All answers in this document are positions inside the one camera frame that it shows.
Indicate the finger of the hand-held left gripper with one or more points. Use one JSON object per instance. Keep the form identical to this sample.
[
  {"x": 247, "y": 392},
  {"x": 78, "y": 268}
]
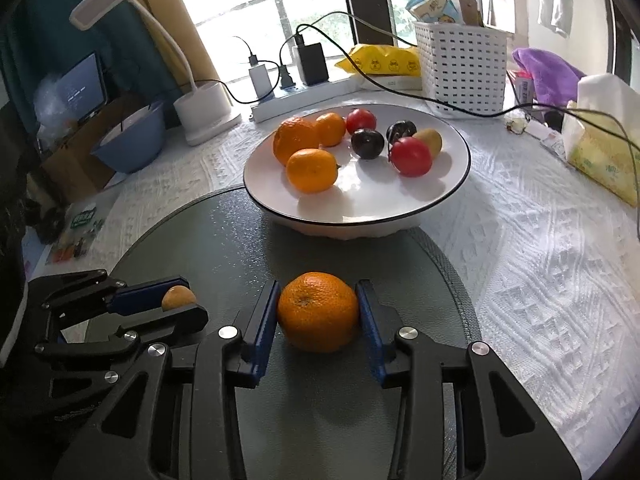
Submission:
[
  {"x": 140, "y": 295},
  {"x": 180, "y": 321}
]

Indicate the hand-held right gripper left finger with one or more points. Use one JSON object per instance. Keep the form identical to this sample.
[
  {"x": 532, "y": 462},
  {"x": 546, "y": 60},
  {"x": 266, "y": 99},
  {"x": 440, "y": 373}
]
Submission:
[{"x": 262, "y": 332}]

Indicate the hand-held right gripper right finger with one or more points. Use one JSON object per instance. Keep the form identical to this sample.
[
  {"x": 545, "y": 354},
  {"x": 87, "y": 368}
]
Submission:
[{"x": 372, "y": 332}]

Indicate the small yellow fruit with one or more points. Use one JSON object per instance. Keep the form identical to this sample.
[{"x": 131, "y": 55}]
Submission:
[{"x": 178, "y": 297}]

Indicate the white plate with dark rim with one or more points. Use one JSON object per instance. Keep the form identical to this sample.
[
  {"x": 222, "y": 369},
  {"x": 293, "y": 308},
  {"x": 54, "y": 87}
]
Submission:
[{"x": 370, "y": 195}]

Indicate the dark plum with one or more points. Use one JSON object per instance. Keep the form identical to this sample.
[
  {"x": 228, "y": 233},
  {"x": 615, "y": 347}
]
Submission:
[
  {"x": 367, "y": 143},
  {"x": 401, "y": 131}
]

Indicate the large orange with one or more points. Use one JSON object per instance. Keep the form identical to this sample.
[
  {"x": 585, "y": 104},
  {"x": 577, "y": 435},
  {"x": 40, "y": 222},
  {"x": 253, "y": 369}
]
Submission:
[{"x": 295, "y": 140}]

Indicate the grey round mat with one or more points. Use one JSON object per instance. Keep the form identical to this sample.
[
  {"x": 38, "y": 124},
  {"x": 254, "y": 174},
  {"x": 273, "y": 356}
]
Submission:
[{"x": 210, "y": 240}]

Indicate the colourful sticker sheet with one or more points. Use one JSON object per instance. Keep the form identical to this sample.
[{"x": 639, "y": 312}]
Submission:
[{"x": 77, "y": 235}]

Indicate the blue bowl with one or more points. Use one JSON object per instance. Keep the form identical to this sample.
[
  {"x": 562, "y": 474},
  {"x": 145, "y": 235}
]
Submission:
[{"x": 130, "y": 145}]

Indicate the cardboard box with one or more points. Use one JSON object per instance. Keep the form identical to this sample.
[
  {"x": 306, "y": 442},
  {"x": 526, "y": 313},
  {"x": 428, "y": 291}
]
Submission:
[{"x": 70, "y": 160}]

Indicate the red tomato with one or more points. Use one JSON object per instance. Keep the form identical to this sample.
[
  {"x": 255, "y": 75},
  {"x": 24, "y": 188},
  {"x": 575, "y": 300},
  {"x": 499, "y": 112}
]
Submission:
[
  {"x": 411, "y": 156},
  {"x": 361, "y": 121}
]

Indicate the white desk lamp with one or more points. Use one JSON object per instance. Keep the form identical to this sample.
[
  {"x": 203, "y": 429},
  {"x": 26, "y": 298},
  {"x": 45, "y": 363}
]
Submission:
[{"x": 205, "y": 110}]

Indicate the brown kiwi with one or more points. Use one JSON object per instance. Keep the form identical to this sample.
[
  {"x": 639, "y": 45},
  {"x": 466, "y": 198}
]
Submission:
[{"x": 431, "y": 141}]

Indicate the small orange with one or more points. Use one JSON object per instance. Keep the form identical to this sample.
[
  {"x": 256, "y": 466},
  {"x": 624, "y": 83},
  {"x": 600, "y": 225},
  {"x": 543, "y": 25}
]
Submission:
[{"x": 331, "y": 129}]

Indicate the tablet screen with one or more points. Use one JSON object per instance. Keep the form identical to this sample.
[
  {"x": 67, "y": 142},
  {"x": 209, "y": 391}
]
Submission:
[{"x": 82, "y": 87}]

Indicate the clear plastic bag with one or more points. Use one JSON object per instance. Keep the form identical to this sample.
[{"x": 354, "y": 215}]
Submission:
[{"x": 47, "y": 100}]

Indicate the white power strip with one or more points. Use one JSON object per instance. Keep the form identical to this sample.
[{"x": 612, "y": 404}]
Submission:
[{"x": 300, "y": 98}]

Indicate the white charger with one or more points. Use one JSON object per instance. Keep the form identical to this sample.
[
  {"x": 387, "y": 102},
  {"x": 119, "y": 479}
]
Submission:
[{"x": 260, "y": 81}]

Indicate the white wipes pack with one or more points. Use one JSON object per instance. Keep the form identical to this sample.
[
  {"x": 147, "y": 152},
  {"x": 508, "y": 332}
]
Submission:
[{"x": 390, "y": 82}]

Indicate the black plug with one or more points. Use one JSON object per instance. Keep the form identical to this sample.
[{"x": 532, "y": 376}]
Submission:
[{"x": 285, "y": 80}]

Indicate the small white sachets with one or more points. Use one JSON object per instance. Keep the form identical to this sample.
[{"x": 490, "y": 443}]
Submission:
[{"x": 547, "y": 137}]

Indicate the teal curtain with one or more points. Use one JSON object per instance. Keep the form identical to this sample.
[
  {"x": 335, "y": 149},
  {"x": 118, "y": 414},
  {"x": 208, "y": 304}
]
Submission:
[{"x": 60, "y": 35}]

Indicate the yellow wipes pack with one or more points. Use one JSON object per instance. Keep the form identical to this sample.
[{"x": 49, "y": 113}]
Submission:
[{"x": 380, "y": 60}]

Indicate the black charger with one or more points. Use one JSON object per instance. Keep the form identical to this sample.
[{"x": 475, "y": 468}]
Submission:
[{"x": 310, "y": 62}]

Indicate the white plastic basket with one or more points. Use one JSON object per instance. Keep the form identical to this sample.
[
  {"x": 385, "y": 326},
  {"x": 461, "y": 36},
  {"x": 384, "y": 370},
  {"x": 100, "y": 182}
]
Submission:
[{"x": 465, "y": 70}]

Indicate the red and white small box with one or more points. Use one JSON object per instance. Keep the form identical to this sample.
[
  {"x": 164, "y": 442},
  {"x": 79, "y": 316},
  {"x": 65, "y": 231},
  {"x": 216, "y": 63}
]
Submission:
[{"x": 522, "y": 87}]

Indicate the yellow tissue box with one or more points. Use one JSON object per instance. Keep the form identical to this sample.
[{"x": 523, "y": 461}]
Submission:
[{"x": 605, "y": 160}]

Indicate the yellow curtain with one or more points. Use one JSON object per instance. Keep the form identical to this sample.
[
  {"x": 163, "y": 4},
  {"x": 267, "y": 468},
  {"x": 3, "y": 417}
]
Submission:
[{"x": 167, "y": 5}]

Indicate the purple towel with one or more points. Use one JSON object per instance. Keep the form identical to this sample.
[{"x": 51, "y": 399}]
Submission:
[{"x": 547, "y": 75}]

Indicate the black balcony railing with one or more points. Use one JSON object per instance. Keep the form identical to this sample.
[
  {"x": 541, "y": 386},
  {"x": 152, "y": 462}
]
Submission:
[{"x": 284, "y": 15}]

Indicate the cartoon print tissue packet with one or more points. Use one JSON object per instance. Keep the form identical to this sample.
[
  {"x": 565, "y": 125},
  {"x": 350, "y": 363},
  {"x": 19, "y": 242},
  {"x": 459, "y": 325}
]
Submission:
[{"x": 435, "y": 10}]

